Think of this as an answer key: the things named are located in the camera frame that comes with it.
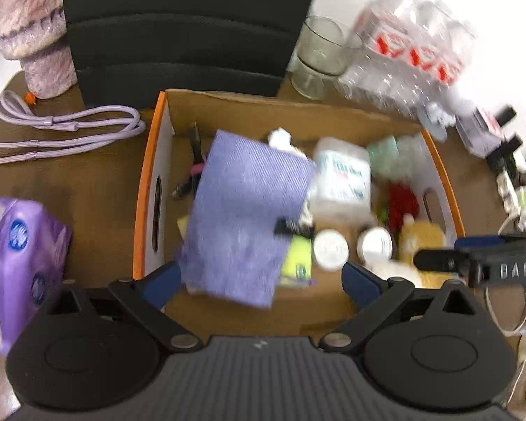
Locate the purple knit drawstring pouch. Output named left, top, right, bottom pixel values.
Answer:
left=175, top=129, right=316, bottom=308

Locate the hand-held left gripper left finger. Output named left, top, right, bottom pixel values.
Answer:
left=48, top=260, right=204, bottom=354

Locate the white paper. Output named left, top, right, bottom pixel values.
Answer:
left=267, top=127, right=310, bottom=159

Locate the black paper bag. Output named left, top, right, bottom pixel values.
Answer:
left=60, top=0, right=325, bottom=108

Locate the mottled purple vase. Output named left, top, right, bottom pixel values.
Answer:
left=0, top=0, right=79, bottom=99

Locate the white power strip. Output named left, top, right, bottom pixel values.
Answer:
left=497, top=167, right=526, bottom=202

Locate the red artificial rose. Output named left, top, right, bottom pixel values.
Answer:
left=386, top=182, right=422, bottom=229

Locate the clear glass cup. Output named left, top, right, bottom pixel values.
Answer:
left=290, top=15, right=362, bottom=101

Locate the red cardboard box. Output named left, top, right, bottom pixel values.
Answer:
left=132, top=89, right=465, bottom=338

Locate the clear water bottle red label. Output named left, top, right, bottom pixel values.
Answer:
left=339, top=0, right=422, bottom=101
left=386, top=0, right=452, bottom=115
left=421, top=18, right=478, bottom=119

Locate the white round disc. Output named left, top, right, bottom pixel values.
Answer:
left=313, top=230, right=350, bottom=271

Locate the grey metal tin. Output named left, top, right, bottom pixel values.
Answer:
left=456, top=107, right=505, bottom=159

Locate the purple braided cable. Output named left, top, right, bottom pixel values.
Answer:
left=0, top=90, right=147, bottom=165

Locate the green tissue packet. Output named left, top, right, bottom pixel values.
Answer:
left=281, top=233, right=314, bottom=288

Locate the iridescent plastic bag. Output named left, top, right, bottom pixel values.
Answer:
left=367, top=135, right=426, bottom=180

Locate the white and yellow plush hamster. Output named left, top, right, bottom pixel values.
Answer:
left=370, top=221, right=459, bottom=288

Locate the purple tissue pack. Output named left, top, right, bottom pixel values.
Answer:
left=0, top=186, right=73, bottom=356

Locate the white round lid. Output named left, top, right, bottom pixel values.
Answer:
left=356, top=227, right=394, bottom=268

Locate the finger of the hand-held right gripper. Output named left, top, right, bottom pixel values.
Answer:
left=413, top=236, right=505, bottom=275

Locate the black braided charging cable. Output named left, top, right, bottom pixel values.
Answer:
left=172, top=123, right=209, bottom=200

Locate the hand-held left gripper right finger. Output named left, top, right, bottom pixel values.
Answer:
left=318, top=261, right=487, bottom=354

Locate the white power cable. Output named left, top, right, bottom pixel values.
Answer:
left=484, top=210, right=526, bottom=404

